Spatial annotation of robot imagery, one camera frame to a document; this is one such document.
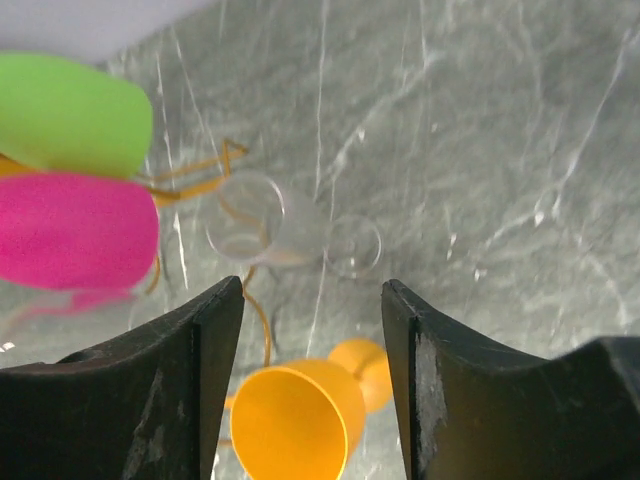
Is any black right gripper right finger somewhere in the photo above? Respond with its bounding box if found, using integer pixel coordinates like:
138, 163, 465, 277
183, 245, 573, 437
381, 279, 639, 479

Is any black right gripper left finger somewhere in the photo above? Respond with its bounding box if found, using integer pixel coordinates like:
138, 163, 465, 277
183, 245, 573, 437
1, 276, 244, 479

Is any orange wine glass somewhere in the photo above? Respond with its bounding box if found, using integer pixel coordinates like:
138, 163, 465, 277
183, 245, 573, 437
225, 338, 393, 480

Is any pink plastic wine glass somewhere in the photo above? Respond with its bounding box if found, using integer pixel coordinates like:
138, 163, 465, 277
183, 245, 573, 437
1, 173, 159, 290

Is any clear wine glass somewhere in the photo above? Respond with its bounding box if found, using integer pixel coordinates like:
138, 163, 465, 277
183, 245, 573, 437
206, 171, 383, 278

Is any green plastic wine glass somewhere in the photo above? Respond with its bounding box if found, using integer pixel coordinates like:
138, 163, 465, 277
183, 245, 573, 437
1, 51, 153, 178

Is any gold wire glass rack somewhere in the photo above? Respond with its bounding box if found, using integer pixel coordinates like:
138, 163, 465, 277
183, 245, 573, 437
1, 139, 272, 367

